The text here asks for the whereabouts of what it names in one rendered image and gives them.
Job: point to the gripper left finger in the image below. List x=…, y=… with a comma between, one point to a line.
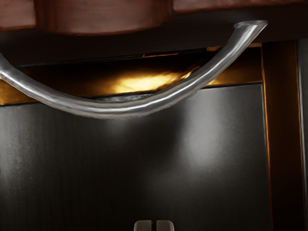
x=144, y=226

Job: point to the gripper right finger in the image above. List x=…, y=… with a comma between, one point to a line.
x=164, y=226

